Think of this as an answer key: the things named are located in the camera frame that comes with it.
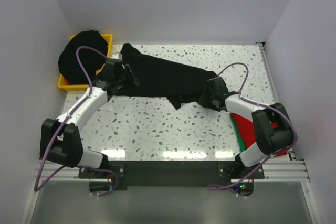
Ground folded red t shirt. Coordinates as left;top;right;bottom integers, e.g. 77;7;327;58
232;111;295;166

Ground folded green t shirt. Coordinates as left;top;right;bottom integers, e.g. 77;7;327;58
230;113;246;152

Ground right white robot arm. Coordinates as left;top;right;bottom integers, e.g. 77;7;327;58
198;77;297;168

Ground purple cable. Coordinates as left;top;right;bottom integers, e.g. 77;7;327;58
207;62;298;191
34;46;119;196

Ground aluminium extrusion rail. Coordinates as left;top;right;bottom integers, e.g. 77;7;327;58
33;158;311;183

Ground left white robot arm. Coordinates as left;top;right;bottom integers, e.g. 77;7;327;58
39;59;139;168

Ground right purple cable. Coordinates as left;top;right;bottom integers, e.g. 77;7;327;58
207;62;298;191

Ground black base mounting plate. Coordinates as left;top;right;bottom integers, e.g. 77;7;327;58
78;161;265;193

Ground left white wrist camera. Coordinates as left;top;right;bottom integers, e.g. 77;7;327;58
110;52;123;60

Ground black t shirt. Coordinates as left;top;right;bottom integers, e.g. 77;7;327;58
117;43;217;110

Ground black shirts pile in bin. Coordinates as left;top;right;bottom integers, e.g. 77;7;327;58
58;30;108;85

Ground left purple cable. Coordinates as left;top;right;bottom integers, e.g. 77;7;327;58
34;46;119;196

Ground yellow plastic bin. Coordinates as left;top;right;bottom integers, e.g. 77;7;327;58
57;34;113;92

